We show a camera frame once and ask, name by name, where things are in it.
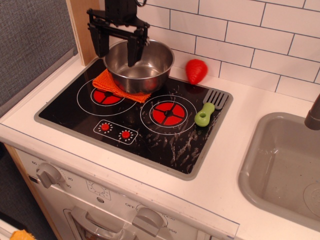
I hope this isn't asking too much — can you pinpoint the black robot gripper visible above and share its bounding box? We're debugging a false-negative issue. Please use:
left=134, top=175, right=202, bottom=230
left=86, top=0, right=150, bottom=67

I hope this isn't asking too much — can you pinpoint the silver metal bowl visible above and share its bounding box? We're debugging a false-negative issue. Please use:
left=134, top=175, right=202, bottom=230
left=103, top=40, right=175, bottom=94

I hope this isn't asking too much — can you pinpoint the orange folded cloth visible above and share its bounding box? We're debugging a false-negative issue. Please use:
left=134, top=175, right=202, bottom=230
left=92, top=69, right=152, bottom=103

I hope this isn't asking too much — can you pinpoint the red toy strawberry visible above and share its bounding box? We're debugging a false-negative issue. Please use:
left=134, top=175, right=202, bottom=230
left=185, top=59, right=208, bottom=85

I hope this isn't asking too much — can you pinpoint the black toy stove top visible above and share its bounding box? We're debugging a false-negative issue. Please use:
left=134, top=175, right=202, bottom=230
left=34, top=60, right=233, bottom=181

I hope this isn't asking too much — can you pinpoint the grey timer knob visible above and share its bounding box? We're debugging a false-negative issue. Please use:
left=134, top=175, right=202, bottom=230
left=36, top=162, right=62, bottom=189

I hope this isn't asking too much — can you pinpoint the grey oven knob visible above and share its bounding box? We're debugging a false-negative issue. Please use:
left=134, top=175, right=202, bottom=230
left=132, top=207, right=164, bottom=237

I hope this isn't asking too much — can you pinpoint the grey faucet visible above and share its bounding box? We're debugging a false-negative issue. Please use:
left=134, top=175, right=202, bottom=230
left=304, top=94, right=320, bottom=131

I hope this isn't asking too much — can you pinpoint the grey plastic sink basin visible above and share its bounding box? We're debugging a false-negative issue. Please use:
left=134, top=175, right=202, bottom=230
left=238, top=112, right=320, bottom=231

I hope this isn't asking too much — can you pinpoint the orange yellow object corner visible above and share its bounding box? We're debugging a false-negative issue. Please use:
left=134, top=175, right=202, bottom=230
left=9, top=229, right=35, bottom=240

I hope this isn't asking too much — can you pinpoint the wooden side post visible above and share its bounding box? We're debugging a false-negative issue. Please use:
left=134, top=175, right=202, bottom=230
left=65, top=0, right=104, bottom=66

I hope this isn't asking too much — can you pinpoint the green handled grey spatula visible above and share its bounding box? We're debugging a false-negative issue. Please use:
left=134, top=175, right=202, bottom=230
left=194, top=88, right=229, bottom=127

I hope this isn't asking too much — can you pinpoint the grey oven door handle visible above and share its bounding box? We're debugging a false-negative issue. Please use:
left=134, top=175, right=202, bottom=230
left=69, top=206, right=138, bottom=240

